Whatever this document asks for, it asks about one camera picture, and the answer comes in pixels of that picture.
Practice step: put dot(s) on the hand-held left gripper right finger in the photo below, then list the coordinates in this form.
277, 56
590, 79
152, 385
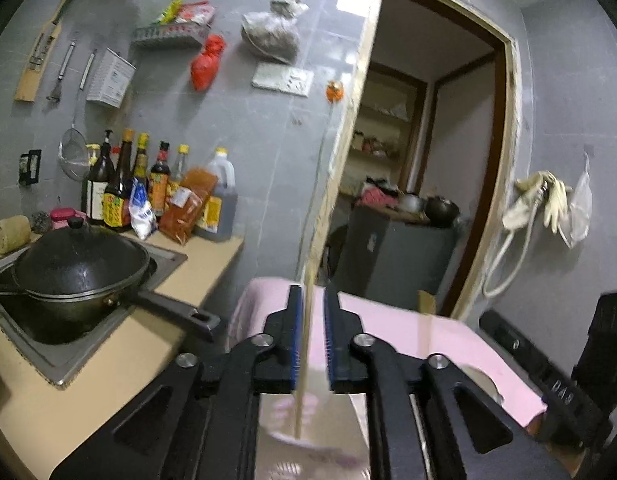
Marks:
330, 345

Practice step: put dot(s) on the wooden door frame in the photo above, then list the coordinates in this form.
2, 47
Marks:
503, 160

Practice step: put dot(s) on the grey plastic bag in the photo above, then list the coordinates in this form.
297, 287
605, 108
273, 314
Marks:
273, 27

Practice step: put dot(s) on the white hanging box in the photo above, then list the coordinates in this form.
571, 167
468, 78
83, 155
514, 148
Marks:
111, 77

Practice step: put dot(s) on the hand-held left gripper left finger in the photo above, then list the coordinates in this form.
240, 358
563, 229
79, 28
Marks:
297, 340

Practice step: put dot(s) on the grey cabinet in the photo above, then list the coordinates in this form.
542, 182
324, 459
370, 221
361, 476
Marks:
393, 255

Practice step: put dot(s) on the mesh strainer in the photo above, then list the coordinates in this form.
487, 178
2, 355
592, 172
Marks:
74, 152

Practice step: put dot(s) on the stainless steel sink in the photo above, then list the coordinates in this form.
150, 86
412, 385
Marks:
158, 260

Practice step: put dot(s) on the wooden knife holder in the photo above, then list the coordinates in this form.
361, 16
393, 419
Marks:
38, 55

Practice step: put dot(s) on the black wok with lid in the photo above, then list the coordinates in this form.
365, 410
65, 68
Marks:
78, 265

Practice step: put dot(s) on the wooden chopstick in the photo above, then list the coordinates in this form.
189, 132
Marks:
306, 320

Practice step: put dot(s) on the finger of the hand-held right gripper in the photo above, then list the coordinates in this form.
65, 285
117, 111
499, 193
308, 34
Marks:
508, 342

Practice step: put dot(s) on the orange spice packet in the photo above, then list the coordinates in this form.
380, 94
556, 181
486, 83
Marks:
186, 207

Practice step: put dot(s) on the red plastic bag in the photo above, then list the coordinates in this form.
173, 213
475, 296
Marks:
207, 62

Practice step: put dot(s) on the black wall socket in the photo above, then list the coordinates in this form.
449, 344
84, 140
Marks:
29, 166

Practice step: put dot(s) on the wooden shelf unit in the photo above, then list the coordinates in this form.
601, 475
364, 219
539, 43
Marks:
378, 135

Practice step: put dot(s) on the white wall outlet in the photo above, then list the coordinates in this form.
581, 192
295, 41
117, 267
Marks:
283, 79

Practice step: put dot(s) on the metal wall rack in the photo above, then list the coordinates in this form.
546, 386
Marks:
169, 36

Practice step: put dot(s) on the pink rag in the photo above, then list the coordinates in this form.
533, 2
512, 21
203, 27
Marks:
372, 195

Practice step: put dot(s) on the beige rubber gloves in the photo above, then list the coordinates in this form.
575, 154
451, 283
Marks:
538, 197

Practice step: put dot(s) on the large oil jug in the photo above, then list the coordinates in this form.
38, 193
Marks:
217, 195

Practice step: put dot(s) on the food packets on rack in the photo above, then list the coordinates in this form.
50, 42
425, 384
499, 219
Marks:
186, 12

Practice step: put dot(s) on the white and blue bag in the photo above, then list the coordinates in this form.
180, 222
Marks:
142, 212

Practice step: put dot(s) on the pink soap dish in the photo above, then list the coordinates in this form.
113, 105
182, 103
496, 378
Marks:
66, 214

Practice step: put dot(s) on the pink cloth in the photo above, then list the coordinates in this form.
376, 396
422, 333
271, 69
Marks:
438, 340

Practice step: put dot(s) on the loofah sponge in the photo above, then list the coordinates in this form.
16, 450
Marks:
11, 232

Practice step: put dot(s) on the orange wall hook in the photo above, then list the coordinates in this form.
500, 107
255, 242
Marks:
334, 91

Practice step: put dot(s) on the steel wool scrubber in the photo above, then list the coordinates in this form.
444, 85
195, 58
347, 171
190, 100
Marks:
41, 221

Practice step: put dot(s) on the silver pot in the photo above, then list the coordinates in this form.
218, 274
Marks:
411, 202

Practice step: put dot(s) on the dark pot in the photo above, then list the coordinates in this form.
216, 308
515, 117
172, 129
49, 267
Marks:
441, 210

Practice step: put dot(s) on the clear plastic bag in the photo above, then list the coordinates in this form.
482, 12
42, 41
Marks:
579, 210

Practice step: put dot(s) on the hanging metal utensil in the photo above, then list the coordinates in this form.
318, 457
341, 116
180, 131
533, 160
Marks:
62, 67

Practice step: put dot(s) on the row of sauce bottles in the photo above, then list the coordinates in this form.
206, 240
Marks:
119, 185

